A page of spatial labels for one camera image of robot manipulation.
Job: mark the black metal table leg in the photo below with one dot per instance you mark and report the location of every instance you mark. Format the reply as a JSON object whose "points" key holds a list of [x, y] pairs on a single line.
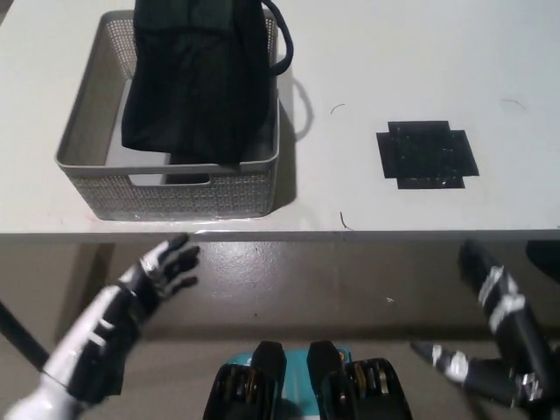
{"points": [[22, 337]]}

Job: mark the grey perforated plastic basket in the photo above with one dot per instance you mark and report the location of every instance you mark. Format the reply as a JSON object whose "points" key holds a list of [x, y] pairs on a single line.
{"points": [[175, 199]]}

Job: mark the short dark thread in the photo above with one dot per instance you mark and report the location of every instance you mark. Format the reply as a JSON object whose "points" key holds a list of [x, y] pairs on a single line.
{"points": [[344, 221]]}

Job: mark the black tape patch cross-shaped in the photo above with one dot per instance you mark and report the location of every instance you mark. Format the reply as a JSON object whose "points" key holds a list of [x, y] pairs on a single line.
{"points": [[426, 153]]}

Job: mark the dark green lunch bag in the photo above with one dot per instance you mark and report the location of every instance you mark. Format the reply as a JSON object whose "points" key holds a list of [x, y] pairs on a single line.
{"points": [[197, 96]]}

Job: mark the long faint curved thread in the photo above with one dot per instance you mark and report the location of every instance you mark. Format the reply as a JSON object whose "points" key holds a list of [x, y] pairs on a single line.
{"points": [[514, 100]]}

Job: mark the dark rounded object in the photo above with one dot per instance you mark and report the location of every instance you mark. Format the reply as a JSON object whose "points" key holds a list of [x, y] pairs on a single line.
{"points": [[547, 258]]}

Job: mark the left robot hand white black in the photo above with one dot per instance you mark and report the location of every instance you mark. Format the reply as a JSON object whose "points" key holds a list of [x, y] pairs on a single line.
{"points": [[96, 332]]}

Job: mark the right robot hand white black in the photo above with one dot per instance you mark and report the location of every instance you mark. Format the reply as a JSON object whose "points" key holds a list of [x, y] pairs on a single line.
{"points": [[520, 341]]}

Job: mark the thin curved black thread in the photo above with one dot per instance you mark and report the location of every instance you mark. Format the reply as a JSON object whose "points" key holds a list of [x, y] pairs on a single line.
{"points": [[336, 107]]}

